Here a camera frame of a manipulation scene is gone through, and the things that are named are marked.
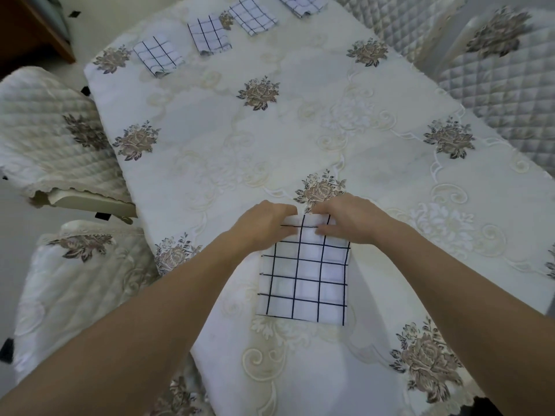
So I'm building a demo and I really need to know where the person's left hand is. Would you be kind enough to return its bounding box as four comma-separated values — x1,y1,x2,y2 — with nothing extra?
228,201,300,253

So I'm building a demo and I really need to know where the person's right hand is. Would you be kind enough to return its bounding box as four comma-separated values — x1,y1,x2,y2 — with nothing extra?
311,194,392,247

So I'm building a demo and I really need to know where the white black-checked cloth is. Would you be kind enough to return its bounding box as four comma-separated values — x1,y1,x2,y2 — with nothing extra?
132,35,185,78
228,0,281,38
255,213,351,327
276,0,329,19
187,14,233,57

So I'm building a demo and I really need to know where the person's right forearm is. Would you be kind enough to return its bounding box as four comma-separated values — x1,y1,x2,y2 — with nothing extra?
373,217,555,416

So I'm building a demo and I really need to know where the person's left forearm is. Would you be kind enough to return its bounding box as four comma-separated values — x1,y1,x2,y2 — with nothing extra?
0,233,261,416

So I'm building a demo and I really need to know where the white floral embroidered tablecloth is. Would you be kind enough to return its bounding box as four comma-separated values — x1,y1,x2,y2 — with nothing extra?
82,0,555,416

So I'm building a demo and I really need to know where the folded white black-checked cloth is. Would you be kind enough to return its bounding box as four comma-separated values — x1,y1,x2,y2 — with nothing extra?
228,0,281,38
187,14,233,57
132,35,185,78
276,0,329,19

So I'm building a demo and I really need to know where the chair with quilted floral cover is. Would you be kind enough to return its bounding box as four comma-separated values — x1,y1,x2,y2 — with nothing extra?
11,219,211,416
327,0,468,63
0,66,139,225
431,6,555,179

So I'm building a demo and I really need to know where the brown wooden furniture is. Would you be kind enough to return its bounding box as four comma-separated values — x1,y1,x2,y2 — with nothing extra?
0,0,77,78

